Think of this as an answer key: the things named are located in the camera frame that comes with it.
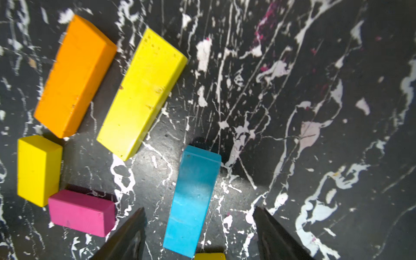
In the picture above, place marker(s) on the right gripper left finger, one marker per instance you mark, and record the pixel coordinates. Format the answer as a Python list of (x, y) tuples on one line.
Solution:
[(128, 242)]

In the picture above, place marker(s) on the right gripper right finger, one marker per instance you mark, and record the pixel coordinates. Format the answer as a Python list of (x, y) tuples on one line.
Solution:
[(274, 242)]

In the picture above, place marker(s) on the yellow long block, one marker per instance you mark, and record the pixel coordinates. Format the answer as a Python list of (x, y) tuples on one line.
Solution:
[(210, 256), (154, 70)]

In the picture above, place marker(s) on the cyan long block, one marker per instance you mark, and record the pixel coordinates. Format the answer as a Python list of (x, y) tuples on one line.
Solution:
[(198, 172)]

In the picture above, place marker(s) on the orange long block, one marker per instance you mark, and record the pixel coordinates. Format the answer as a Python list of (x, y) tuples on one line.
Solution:
[(81, 63)]

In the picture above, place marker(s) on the magenta block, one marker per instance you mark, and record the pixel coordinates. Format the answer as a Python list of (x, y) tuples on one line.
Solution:
[(77, 211)]

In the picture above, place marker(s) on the small yellow block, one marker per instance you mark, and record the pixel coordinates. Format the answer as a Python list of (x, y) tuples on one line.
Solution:
[(38, 169)]

